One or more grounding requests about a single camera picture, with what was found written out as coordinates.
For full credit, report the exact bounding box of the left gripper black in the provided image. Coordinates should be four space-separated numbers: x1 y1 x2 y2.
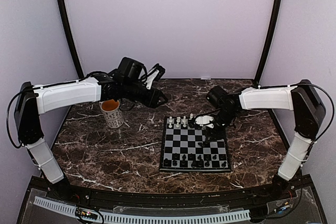
122 80 169 109

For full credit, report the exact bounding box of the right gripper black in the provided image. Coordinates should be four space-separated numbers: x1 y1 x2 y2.
205 108 238 143

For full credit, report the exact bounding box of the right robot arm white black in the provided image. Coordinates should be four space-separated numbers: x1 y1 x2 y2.
195 79 327 200

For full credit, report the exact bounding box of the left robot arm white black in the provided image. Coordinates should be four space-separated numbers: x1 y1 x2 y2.
7 57 167 201

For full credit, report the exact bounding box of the white rook corner piece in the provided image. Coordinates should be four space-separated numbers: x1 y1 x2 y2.
168 116 174 128

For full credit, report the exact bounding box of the black and white chessboard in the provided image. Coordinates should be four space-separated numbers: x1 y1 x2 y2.
159 116 232 173

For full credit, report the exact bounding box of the white patterned mug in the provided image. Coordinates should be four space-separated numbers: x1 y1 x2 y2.
99 99 124 129

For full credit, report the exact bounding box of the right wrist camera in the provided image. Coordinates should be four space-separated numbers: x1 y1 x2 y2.
194 115 214 128

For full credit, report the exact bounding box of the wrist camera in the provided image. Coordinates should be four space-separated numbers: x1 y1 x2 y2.
145 63 166 90
194 115 214 128

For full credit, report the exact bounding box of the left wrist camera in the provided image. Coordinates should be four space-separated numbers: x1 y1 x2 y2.
145 63 166 90

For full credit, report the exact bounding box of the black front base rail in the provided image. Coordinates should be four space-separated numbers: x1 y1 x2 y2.
17 175 327 223

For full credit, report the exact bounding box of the white perforated cable duct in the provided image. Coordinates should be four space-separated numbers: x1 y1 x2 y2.
33 196 250 223

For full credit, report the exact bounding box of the black corner frame post left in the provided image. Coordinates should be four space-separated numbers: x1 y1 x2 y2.
57 0 84 78

